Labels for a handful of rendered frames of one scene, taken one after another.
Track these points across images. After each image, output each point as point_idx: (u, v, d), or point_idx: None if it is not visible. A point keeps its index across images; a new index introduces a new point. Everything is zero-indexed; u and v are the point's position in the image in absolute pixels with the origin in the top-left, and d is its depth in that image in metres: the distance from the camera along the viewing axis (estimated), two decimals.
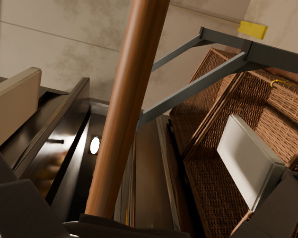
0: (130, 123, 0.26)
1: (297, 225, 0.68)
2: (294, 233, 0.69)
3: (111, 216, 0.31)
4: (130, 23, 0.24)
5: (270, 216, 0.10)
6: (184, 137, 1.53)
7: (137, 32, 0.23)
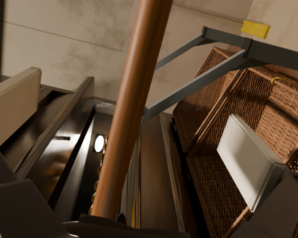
0: (137, 111, 0.29)
1: None
2: None
3: (119, 198, 0.34)
4: (137, 21, 0.27)
5: (270, 216, 0.10)
6: (187, 134, 1.56)
7: (144, 29, 0.26)
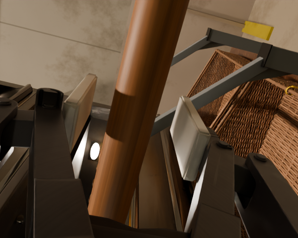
0: (132, 167, 0.19)
1: None
2: None
3: None
4: (133, 27, 0.16)
5: (213, 190, 0.10)
6: None
7: (143, 40, 0.16)
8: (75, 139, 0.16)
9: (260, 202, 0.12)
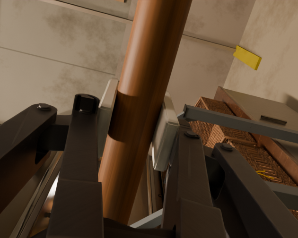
0: (135, 169, 0.19)
1: None
2: None
3: None
4: (135, 29, 0.16)
5: (189, 182, 0.10)
6: None
7: (145, 42, 0.16)
8: (105, 142, 0.17)
9: (231, 193, 0.12)
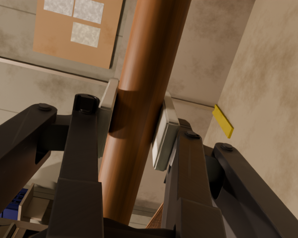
0: (135, 169, 0.19)
1: None
2: None
3: None
4: (135, 29, 0.16)
5: (189, 182, 0.10)
6: None
7: (145, 42, 0.16)
8: (105, 142, 0.17)
9: (231, 193, 0.12)
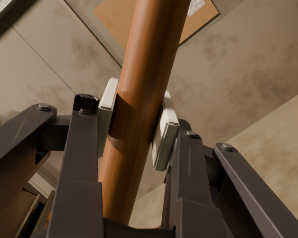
0: (135, 169, 0.19)
1: None
2: None
3: None
4: (134, 30, 0.16)
5: (189, 182, 0.10)
6: None
7: (144, 43, 0.16)
8: (105, 142, 0.17)
9: (231, 193, 0.12)
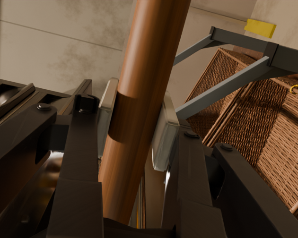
0: (135, 169, 0.19)
1: None
2: None
3: None
4: (134, 29, 0.16)
5: (189, 182, 0.10)
6: None
7: (144, 42, 0.16)
8: (105, 141, 0.17)
9: (231, 193, 0.12)
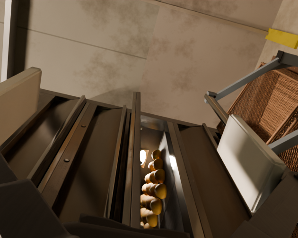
0: None
1: None
2: None
3: None
4: None
5: (270, 216, 0.10)
6: None
7: None
8: None
9: None
